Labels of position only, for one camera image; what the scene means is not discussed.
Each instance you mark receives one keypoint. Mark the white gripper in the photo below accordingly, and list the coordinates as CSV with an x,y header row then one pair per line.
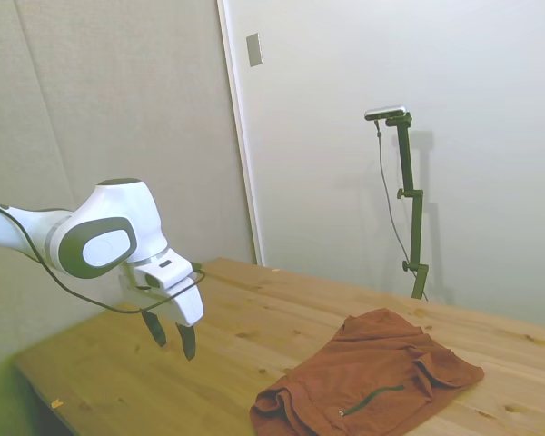
x,y
186,306

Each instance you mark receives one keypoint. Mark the rust orange shorts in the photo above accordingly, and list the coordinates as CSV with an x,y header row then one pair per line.
x,y
368,363

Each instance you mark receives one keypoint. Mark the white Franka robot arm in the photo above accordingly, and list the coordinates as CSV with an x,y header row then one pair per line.
x,y
118,204

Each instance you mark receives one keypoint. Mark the white door trim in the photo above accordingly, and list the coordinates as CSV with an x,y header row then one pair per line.
x,y
239,113

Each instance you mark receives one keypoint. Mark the grey wall plate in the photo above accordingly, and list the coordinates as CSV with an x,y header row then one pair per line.
x,y
254,50

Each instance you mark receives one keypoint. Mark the grey camera on stand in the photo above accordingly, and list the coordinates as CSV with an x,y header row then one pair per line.
x,y
385,112

